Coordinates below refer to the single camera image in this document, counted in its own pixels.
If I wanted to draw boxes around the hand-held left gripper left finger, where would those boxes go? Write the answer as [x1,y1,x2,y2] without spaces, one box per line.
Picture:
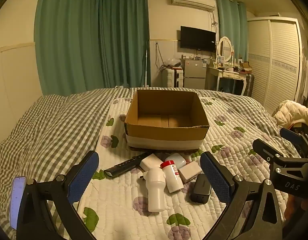
[16,151,99,240]

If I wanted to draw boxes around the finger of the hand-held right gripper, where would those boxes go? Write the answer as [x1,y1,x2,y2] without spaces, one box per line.
[280,127,308,153]
[252,138,308,198]

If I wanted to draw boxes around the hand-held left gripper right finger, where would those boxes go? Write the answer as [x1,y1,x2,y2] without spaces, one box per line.
[200,151,287,240]

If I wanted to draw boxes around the black rectangular box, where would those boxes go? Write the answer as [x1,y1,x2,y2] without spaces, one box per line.
[189,173,212,205]

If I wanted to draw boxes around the white rectangular box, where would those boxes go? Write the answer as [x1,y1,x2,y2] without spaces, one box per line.
[178,162,203,183]

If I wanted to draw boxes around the black remote control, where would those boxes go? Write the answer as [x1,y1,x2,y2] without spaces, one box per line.
[104,152,154,179]

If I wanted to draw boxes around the white bottle with red cap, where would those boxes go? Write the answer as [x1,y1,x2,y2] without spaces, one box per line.
[160,160,185,194]

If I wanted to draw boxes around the white rounded case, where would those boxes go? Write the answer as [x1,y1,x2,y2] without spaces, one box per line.
[165,153,187,168]

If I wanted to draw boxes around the plain white plastic bottle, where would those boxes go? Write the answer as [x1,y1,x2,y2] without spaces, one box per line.
[143,167,167,213]

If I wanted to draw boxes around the brown cardboard box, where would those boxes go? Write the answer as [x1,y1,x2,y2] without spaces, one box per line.
[124,89,210,152]

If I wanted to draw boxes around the white charger block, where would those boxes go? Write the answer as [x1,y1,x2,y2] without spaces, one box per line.
[139,154,163,172]

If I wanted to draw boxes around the white puffer jacket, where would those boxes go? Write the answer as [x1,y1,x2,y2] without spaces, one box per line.
[272,100,308,131]

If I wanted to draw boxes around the white floral quilted mat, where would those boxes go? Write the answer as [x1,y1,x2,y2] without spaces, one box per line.
[72,96,299,240]

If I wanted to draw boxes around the hanging white clothes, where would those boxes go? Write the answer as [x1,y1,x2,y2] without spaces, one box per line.
[301,54,308,100]

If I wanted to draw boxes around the dark grey suitcase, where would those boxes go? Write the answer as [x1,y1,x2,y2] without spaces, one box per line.
[244,73,255,97]

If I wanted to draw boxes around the smartphone with lit screen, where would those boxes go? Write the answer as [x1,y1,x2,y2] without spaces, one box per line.
[9,176,27,231]

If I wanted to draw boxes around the white louvred wardrobe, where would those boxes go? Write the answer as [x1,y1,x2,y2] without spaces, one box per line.
[247,17,304,115]

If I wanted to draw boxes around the white vanity table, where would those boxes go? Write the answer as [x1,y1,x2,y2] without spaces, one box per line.
[206,66,250,96]

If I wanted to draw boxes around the silver small fridge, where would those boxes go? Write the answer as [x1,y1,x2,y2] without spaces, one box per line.
[182,58,207,90]

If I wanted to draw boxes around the oval vanity mirror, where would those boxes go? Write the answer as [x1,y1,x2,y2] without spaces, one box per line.
[217,36,232,63]

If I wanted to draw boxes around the white suitcase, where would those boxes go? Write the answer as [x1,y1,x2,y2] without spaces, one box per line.
[165,67,184,89]

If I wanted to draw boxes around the green curtain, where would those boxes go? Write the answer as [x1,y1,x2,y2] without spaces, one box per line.
[34,0,100,96]
[217,0,248,63]
[97,0,151,88]

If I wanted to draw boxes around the white pole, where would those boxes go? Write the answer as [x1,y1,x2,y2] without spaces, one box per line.
[144,42,149,88]

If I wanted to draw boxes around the white air conditioner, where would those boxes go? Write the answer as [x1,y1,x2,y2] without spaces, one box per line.
[171,0,217,12]

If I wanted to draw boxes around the black wall television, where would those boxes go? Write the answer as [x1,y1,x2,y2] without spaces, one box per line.
[180,26,217,53]

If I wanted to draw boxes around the black wall cables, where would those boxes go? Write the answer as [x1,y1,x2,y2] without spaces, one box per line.
[155,42,170,71]

